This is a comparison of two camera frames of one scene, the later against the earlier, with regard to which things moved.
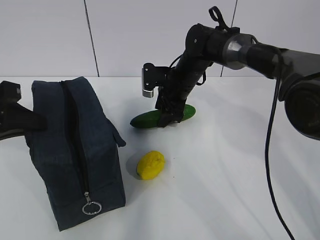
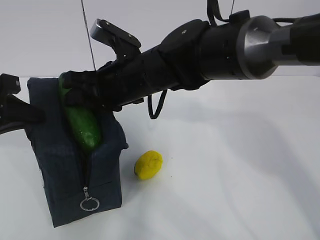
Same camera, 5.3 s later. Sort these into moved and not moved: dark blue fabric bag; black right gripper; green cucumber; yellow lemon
Moved: green cucumber; black right gripper
Not moved: yellow lemon; dark blue fabric bag
